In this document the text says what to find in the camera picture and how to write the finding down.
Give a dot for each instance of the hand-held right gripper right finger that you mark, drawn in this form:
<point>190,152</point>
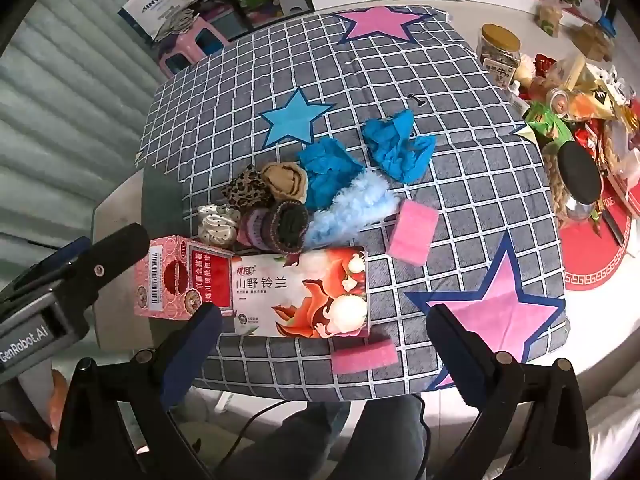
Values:
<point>457,355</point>

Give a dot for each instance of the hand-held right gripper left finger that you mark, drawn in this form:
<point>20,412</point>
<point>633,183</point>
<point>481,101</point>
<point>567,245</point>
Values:
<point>192,350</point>

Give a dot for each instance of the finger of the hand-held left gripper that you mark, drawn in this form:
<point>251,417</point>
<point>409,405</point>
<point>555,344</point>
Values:
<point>117,255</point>
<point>75,250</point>

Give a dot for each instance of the pink cardboard box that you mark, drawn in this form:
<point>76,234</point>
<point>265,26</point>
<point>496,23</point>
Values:
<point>175,285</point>

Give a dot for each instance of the pink sponge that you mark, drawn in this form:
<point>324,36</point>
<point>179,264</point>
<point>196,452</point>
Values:
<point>362,355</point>
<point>415,232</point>

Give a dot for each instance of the white dotted sock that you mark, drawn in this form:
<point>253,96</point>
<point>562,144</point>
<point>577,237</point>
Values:
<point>217,225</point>

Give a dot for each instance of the leopard print sock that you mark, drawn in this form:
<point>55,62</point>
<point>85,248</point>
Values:
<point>245,190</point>

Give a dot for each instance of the black sock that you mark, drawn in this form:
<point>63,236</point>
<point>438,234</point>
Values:
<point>290,225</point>

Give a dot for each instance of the tan sock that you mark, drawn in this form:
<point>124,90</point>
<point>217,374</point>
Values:
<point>285,180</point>

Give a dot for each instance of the light blue fluffy cloth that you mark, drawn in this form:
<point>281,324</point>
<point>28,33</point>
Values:
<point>345,210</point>

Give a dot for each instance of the person's left hand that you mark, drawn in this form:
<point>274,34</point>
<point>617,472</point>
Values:
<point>59,400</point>

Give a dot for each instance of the person's right leg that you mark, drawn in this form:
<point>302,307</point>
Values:
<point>390,435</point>

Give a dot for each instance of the person's leg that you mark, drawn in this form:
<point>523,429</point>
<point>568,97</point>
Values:
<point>390,435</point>
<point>290,445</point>

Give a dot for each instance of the floral tissue pack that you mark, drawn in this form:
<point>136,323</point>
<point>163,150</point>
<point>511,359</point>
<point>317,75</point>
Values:
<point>300,292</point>

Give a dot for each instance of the person's left leg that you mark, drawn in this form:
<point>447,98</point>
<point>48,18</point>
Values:
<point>290,445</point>

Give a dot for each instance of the pale pleated curtain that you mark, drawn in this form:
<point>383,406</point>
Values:
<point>75,110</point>

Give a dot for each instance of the red round placemat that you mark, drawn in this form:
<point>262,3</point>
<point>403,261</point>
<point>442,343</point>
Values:
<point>590,260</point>

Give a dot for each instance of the light grey sofa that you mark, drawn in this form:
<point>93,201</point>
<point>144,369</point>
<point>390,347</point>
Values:
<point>615,410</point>

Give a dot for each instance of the black-lid clear jar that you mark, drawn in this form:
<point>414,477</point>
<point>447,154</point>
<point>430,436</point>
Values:
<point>577,175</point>

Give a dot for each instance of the pink plastic stool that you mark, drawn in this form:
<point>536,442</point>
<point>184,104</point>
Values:
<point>192,45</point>

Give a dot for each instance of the grey checked star blanket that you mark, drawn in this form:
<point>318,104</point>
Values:
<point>450,110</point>

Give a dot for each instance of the white paper bag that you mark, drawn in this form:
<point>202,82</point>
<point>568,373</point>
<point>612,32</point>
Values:
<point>150,7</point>

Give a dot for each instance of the pile of snack packets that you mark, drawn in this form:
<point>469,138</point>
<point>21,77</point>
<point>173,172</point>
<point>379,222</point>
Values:
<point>585,105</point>

